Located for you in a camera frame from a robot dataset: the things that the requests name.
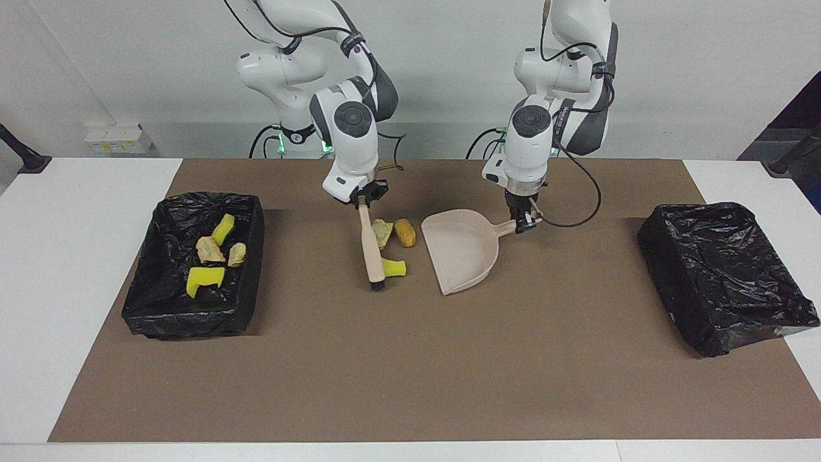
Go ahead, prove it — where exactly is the brown table mat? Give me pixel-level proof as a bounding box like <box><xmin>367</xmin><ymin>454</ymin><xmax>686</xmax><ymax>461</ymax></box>
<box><xmin>48</xmin><ymin>158</ymin><xmax>821</xmax><ymax>443</ymax></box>

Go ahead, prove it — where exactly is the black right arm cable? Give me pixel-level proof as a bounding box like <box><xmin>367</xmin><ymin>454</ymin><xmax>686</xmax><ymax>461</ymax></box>
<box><xmin>224</xmin><ymin>0</ymin><xmax>409</xmax><ymax>174</ymax></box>

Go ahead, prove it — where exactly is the beige plastic dustpan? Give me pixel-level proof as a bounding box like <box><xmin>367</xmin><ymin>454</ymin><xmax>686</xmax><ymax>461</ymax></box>
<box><xmin>421</xmin><ymin>209</ymin><xmax>543</xmax><ymax>296</ymax></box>

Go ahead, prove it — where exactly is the black left base cable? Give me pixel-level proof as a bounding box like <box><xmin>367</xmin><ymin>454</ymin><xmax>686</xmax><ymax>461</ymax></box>
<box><xmin>465</xmin><ymin>125</ymin><xmax>514</xmax><ymax>159</ymax></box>

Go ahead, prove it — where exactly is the striped croissant-like bread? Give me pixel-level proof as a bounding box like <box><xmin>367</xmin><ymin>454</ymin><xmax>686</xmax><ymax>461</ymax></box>
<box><xmin>196</xmin><ymin>235</ymin><xmax>226</xmax><ymax>264</ymax></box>

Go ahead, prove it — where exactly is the black stand foot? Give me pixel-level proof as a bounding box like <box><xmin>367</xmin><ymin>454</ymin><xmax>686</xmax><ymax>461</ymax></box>
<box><xmin>0</xmin><ymin>123</ymin><xmax>52</xmax><ymax>175</ymax></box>
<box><xmin>762</xmin><ymin>125</ymin><xmax>821</xmax><ymax>178</ymax></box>

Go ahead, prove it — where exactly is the notched yellow sponge piece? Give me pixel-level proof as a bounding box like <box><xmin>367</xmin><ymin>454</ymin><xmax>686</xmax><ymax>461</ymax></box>
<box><xmin>186</xmin><ymin>266</ymin><xmax>226</xmax><ymax>299</ymax></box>

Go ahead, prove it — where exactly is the bin with black plastic bag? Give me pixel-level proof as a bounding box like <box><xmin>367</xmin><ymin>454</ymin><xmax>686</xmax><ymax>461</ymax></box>
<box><xmin>121</xmin><ymin>191</ymin><xmax>266</xmax><ymax>341</ymax></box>
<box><xmin>636</xmin><ymin>202</ymin><xmax>820</xmax><ymax>358</ymax></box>

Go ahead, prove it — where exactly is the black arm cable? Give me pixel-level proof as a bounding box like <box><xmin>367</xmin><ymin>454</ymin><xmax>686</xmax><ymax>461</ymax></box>
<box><xmin>224</xmin><ymin>0</ymin><xmax>409</xmax><ymax>174</ymax></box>
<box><xmin>539</xmin><ymin>0</ymin><xmax>618</xmax><ymax>228</ymax></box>

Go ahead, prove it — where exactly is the beige hand brush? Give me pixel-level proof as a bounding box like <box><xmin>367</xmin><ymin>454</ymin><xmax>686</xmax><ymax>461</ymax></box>
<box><xmin>357</xmin><ymin>196</ymin><xmax>387</xmax><ymax>293</ymax></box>

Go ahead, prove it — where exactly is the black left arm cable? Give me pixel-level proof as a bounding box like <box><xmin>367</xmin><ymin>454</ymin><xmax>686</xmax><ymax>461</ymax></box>
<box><xmin>539</xmin><ymin>0</ymin><xmax>618</xmax><ymax>228</ymax></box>

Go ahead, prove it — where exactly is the white wall socket box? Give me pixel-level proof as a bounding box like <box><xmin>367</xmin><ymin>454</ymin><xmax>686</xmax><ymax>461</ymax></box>
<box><xmin>85</xmin><ymin>123</ymin><xmax>155</xmax><ymax>155</ymax></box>

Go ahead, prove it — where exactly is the yellow sponge with green backing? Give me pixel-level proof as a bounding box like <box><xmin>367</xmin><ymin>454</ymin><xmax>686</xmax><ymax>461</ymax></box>
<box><xmin>212</xmin><ymin>214</ymin><xmax>236</xmax><ymax>246</ymax></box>

